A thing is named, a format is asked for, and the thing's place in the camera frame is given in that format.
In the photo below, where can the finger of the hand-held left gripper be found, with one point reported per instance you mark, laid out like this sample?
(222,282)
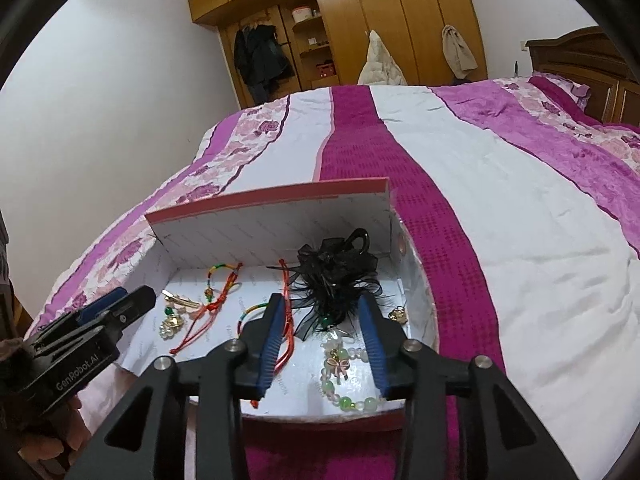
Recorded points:
(102,304)
(135,305)

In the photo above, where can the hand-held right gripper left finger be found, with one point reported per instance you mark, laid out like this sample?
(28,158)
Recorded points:
(267,345)

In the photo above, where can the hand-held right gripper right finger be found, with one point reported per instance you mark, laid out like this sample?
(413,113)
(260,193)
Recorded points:
(372,345)

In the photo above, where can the green gem earring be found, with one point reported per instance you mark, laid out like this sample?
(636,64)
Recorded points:
(171,312)

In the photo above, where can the small gold earring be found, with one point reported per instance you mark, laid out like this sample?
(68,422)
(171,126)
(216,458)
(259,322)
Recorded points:
(398,315)

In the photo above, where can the cluster of gold earrings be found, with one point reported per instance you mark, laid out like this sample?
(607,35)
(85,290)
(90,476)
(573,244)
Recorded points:
(170,330)

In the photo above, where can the gold hair clip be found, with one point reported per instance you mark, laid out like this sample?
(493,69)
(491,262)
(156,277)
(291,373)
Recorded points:
(182,300)

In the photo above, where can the red and white cardboard box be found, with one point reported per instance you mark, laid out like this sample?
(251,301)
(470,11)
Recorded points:
(250,230)

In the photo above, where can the person's left hand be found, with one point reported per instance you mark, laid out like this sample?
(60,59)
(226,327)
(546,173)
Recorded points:
(50,442)

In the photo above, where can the black feathered hair clip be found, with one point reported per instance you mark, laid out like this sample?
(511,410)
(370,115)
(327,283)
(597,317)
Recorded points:
(330,270)

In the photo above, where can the bed with purple white quilt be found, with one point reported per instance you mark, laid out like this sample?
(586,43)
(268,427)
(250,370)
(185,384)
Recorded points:
(500,210)

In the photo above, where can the dark hanging jacket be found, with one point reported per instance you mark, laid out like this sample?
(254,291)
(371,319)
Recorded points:
(260,60)

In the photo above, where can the small red shelf box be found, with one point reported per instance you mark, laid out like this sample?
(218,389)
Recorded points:
(325,69)

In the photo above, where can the cream hanging jacket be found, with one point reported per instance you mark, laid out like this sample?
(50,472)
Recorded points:
(382,62)

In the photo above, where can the beige hanging cloth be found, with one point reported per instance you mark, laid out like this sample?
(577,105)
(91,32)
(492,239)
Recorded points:
(457,50)

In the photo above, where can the pink floral pillow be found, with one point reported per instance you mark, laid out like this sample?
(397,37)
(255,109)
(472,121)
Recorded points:
(560,90)

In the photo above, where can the round white shelf box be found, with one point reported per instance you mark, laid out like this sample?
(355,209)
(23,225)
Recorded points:
(302,13)

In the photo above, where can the wooden wardrobe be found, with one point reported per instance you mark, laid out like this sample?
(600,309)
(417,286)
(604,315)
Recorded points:
(400,10)

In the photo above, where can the wooden headboard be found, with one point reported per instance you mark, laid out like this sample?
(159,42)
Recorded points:
(590,55)

